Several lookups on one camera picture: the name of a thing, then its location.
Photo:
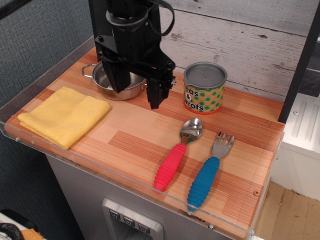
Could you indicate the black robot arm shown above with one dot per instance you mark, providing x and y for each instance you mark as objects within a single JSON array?
[{"x": 134, "y": 47}]

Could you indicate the grey toy fridge cabinet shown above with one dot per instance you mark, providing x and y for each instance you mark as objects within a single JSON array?
[{"x": 85, "y": 193}]

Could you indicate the blue handled metal fork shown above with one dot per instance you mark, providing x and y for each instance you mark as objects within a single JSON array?
[{"x": 203, "y": 182}]

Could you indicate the white toy sink unit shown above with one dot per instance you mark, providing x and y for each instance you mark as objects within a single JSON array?
[{"x": 297, "y": 163}]

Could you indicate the red handled metal spoon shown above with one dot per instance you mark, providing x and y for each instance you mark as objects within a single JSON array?
[{"x": 190, "y": 132}]

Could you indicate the orange object bottom corner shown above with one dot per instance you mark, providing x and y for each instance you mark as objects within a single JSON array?
[{"x": 31, "y": 234}]

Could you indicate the black white object bottom left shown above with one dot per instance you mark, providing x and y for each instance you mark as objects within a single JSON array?
[{"x": 13, "y": 224}]

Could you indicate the silver dispenser button panel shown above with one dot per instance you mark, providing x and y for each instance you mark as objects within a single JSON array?
[{"x": 130, "y": 221}]

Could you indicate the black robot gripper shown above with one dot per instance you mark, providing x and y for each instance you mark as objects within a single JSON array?
[{"x": 137, "y": 36}]

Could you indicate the folded yellow cloth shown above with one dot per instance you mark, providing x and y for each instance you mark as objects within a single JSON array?
[{"x": 64, "y": 117}]

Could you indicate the clear acrylic table guard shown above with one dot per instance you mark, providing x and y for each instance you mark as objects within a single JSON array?
[{"x": 130, "y": 142}]

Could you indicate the black vertical post right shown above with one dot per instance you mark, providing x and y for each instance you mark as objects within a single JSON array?
[{"x": 301, "y": 67}]

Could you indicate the peas and carrots toy can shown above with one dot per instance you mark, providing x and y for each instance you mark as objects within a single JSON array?
[{"x": 204, "y": 87}]

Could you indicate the stainless steel toy pot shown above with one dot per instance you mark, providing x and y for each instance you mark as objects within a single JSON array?
[{"x": 96, "y": 72}]

